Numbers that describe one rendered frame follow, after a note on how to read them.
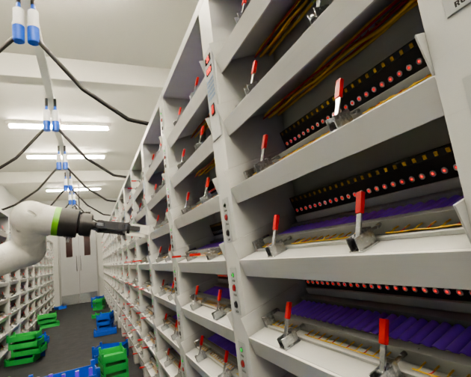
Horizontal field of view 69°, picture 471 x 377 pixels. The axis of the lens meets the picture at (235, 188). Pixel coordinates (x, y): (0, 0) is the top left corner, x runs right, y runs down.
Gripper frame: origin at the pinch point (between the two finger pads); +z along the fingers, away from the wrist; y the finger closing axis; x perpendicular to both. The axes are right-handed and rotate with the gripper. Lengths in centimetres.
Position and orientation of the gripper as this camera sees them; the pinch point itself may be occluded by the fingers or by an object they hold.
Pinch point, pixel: (142, 231)
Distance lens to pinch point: 124.7
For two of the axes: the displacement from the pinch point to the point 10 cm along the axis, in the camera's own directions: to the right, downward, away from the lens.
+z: 9.2, 1.6, 3.6
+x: 0.7, -9.6, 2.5
